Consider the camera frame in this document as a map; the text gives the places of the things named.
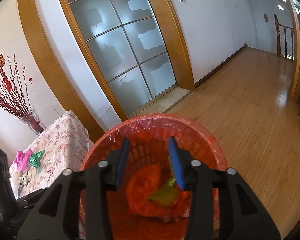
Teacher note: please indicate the dark green plastic bag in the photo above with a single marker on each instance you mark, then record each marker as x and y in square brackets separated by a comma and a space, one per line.
[36, 158]

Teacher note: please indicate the orange plastic waste basket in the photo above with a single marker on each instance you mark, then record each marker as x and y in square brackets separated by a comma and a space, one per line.
[215, 160]

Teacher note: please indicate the pink plastic bag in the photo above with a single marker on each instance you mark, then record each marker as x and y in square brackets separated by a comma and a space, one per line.
[22, 158]

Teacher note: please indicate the red berry branch bouquet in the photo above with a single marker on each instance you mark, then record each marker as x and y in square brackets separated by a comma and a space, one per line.
[12, 97]

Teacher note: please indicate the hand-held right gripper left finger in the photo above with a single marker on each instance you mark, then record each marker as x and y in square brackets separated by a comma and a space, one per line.
[122, 165]

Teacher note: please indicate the wooden wall pillar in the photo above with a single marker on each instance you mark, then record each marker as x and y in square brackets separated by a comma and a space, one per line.
[47, 62]

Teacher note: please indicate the frosted glass sliding door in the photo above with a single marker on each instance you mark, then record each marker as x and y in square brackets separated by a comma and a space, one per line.
[120, 50]

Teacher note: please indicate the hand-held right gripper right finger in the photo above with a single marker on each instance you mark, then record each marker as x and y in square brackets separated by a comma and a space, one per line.
[176, 165]

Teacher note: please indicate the light green plastic bag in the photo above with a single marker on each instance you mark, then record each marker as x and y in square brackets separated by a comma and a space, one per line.
[165, 195]

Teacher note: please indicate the clear glass vase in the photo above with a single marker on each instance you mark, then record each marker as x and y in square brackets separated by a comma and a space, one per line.
[33, 123]

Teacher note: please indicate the red knot wall ornament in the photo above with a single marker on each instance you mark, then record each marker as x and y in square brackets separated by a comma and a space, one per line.
[0, 63]

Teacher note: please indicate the wooden door frame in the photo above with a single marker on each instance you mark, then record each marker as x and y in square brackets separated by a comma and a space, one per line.
[180, 55]

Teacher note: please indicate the pink floral tablecloth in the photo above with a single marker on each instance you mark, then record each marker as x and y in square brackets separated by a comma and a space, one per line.
[65, 140]

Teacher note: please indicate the small brown wall plaque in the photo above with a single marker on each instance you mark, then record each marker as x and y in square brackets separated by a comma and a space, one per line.
[266, 18]

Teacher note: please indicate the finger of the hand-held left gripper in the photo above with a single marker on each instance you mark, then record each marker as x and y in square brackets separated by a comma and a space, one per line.
[31, 198]

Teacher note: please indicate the red plastic waste basket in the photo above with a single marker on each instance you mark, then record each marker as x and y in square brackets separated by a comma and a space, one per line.
[150, 132]

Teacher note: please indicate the wooden stair railing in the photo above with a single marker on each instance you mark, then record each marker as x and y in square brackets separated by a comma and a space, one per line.
[280, 37]

